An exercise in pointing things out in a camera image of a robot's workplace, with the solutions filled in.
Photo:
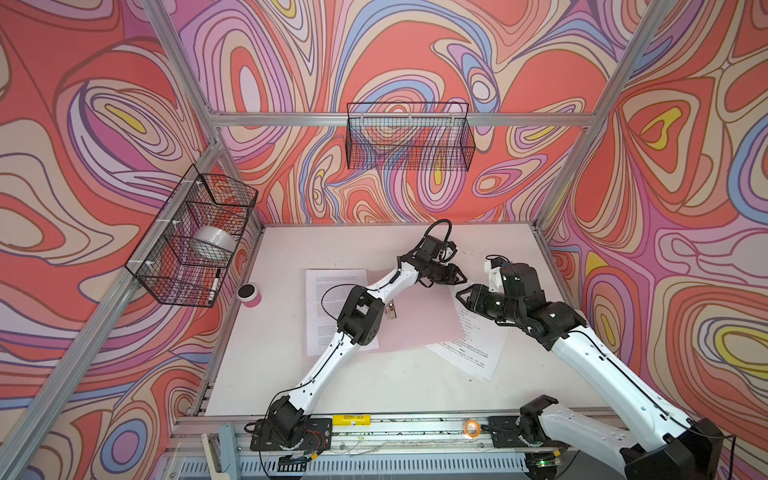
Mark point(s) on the black wire basket left wall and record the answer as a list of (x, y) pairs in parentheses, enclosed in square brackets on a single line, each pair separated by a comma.
[(167, 268)]

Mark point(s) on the black wire basket back wall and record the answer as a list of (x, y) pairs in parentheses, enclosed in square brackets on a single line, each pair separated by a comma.
[(409, 136)]

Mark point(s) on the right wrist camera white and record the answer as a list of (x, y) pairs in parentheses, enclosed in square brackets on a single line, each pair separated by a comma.
[(492, 268)]

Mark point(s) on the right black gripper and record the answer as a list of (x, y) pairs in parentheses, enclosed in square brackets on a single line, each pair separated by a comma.
[(476, 298)]

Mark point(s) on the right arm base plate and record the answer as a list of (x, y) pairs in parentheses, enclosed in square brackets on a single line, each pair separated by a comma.
[(519, 431)]

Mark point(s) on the metal folder clip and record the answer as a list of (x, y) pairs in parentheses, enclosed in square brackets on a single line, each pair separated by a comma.
[(390, 311)]

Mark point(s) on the white tape roll in basket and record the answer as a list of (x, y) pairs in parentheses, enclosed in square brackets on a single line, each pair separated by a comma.
[(213, 244)]

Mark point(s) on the pink folder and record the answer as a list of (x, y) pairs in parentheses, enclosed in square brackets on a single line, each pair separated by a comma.
[(424, 316)]

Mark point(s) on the black marker in basket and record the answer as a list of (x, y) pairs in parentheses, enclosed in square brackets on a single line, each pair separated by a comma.
[(213, 291)]

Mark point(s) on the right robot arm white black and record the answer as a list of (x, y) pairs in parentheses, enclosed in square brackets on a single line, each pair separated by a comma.
[(658, 439)]

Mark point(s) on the yellow label block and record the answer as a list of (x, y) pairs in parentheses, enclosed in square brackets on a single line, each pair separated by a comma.
[(351, 420)]

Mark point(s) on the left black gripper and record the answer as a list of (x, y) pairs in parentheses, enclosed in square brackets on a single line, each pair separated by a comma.
[(452, 276)]

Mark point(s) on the black wire basket wall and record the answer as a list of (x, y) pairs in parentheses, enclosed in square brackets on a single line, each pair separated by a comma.
[(409, 136), (167, 268)]

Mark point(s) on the printed paper sheet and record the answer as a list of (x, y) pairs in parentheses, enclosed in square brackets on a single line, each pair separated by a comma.
[(478, 352), (326, 293)]

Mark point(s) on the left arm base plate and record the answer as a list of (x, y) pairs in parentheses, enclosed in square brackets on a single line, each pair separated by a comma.
[(312, 435)]

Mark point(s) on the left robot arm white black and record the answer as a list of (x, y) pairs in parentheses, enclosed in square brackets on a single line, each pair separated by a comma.
[(357, 325)]

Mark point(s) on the pink cup with black lid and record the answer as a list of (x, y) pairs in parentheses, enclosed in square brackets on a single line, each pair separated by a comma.
[(249, 295)]

